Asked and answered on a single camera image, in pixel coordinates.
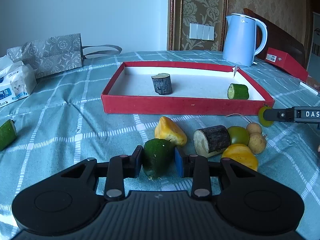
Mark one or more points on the green tomato small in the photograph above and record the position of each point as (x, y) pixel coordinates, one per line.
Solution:
(238, 135)

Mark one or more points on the gilded wall frame moulding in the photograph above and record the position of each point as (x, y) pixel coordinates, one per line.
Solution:
(175, 15)

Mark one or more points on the cut cucumber chunk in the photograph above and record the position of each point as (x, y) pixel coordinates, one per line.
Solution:
(237, 92)

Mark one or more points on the light blue electric kettle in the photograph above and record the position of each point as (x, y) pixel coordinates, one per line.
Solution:
(246, 37)

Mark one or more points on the wooden headboard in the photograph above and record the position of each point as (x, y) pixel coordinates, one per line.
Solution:
(280, 40)

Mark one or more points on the yellow fruit wedge front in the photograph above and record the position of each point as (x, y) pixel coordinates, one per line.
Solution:
(242, 154)

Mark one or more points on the grey patterned paper bag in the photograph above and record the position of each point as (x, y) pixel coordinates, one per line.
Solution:
(58, 54)

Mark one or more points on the brown longan front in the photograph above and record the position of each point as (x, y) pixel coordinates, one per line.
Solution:
(257, 143)

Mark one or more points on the white wall switch panel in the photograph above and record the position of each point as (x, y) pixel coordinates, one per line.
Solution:
(201, 32)

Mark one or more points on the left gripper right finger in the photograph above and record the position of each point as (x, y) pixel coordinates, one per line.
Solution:
(200, 170)

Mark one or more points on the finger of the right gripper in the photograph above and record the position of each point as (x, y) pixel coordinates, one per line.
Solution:
(305, 115)

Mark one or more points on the checked green bedsheet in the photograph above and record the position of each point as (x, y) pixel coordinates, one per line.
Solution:
(63, 122)

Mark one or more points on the red shallow box tray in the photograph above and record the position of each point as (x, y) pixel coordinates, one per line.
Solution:
(197, 89)

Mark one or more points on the large green tomato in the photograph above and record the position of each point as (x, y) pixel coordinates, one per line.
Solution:
(261, 118)

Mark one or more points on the tissue pack with cat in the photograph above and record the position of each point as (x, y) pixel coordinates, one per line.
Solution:
(17, 80)

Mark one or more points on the red cardboard box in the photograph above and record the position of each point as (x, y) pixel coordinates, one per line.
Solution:
(287, 63)

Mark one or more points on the yellow fruit wedge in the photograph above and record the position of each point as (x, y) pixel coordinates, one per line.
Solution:
(242, 154)
(168, 130)

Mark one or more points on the cucumber end piece far left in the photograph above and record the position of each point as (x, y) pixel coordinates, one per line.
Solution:
(8, 134)

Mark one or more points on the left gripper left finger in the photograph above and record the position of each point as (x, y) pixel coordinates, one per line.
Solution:
(116, 170)

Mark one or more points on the small dark green cucumber end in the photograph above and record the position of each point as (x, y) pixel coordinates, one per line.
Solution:
(157, 157)

